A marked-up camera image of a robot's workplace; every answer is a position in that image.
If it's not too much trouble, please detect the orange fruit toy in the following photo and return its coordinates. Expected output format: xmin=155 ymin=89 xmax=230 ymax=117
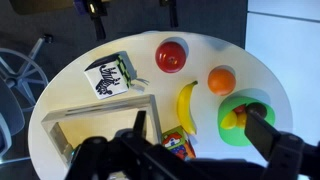
xmin=207 ymin=68 xmax=237 ymax=97

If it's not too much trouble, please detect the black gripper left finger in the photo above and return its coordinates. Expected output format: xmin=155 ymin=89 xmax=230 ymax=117
xmin=133 ymin=110 xmax=148 ymax=138

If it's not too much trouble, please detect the white zebra print cube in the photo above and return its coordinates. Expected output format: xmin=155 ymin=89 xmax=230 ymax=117
xmin=83 ymin=53 xmax=137 ymax=101

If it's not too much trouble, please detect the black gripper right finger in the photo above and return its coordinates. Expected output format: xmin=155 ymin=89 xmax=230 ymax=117
xmin=244 ymin=109 xmax=283 ymax=162

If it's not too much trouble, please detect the colourful house print cube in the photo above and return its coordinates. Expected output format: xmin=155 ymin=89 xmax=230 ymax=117
xmin=161 ymin=125 xmax=197 ymax=161

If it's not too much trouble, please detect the yellow lemon toy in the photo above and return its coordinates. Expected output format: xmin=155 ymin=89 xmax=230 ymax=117
xmin=220 ymin=110 xmax=238 ymax=130

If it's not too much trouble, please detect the green plastic bowl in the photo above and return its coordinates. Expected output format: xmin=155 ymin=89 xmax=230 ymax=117
xmin=217 ymin=95 xmax=276 ymax=147

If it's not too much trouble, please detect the red apple toy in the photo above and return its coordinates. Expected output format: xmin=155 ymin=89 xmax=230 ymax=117
xmin=155 ymin=41 xmax=187 ymax=74

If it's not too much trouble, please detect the grey office chair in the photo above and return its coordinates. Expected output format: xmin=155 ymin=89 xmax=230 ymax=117
xmin=0 ymin=33 xmax=54 ymax=161

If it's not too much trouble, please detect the wooden tray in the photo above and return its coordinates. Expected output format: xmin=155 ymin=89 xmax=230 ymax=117
xmin=40 ymin=93 xmax=163 ymax=168

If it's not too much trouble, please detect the black clamp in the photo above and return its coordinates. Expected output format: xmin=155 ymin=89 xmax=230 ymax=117
xmin=73 ymin=0 xmax=109 ymax=41

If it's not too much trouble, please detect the yellow banana toy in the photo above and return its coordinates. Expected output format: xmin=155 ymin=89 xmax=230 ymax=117
xmin=176 ymin=80 xmax=199 ymax=136

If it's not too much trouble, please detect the small red fruit toy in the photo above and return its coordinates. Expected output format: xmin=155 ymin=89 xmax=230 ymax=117
xmin=233 ymin=104 xmax=247 ymax=114

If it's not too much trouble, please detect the small yellow-orange fruit toy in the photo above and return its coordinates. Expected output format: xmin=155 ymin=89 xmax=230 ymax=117
xmin=235 ymin=111 xmax=248 ymax=130

